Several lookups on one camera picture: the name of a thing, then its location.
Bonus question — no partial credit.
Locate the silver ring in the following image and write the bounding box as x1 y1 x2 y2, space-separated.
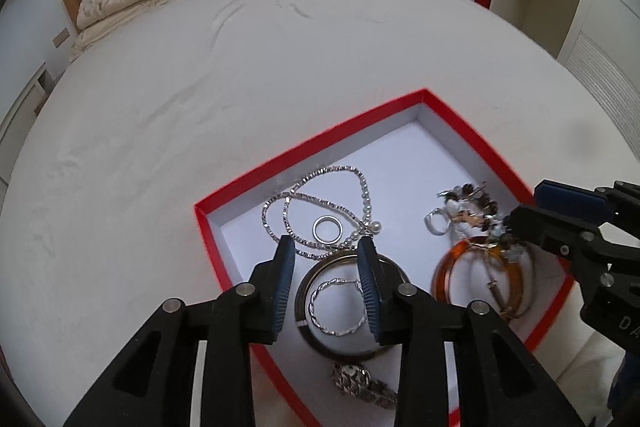
425 209 453 235
313 216 342 244

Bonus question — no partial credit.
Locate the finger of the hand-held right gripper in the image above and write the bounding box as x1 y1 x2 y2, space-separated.
504 203 618 288
533 179 640 228

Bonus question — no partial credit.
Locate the amber resin bangle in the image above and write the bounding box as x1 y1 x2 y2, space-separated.
431 237 536 320

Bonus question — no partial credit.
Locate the thin gold chain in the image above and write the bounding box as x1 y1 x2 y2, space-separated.
465 237 523 323

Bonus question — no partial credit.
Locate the dark bead bracelet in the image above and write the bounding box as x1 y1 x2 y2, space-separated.
437 182 526 258

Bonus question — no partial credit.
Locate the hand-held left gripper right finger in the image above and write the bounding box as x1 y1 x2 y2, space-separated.
356 237 586 427

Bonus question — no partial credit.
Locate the silver bead chain necklace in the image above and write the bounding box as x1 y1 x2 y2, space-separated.
261 164 383 260

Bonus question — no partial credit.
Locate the twisted silver bangle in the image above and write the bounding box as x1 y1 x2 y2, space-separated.
308 278 371 337

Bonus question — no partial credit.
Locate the cream pillow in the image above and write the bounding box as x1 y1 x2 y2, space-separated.
67 0 166 62

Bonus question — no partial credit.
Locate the dark blue clothing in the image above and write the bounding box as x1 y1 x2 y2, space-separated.
607 349 640 427

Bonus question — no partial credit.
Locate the white bed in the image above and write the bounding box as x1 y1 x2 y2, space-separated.
0 0 640 427

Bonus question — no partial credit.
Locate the red cardboard box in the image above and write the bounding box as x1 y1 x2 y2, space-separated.
194 88 576 427

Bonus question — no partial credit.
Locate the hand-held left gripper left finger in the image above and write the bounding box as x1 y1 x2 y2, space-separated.
62 234 297 427

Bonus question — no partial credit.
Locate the dark wire bangle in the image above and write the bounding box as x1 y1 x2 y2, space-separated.
295 249 411 360

